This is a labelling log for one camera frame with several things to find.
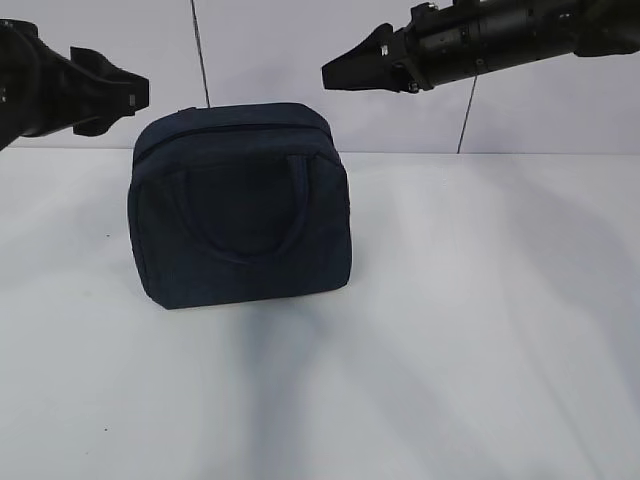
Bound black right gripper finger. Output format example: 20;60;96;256
349;76;418;94
321;23;407;91

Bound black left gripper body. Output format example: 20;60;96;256
1;19;108;148

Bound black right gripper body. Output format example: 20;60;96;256
389;1;500;93

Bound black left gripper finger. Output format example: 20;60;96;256
70;47;150;111
72;107;136;137

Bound navy blue lunch bag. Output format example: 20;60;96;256
127;103;352;310

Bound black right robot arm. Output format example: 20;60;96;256
322;0;639;94

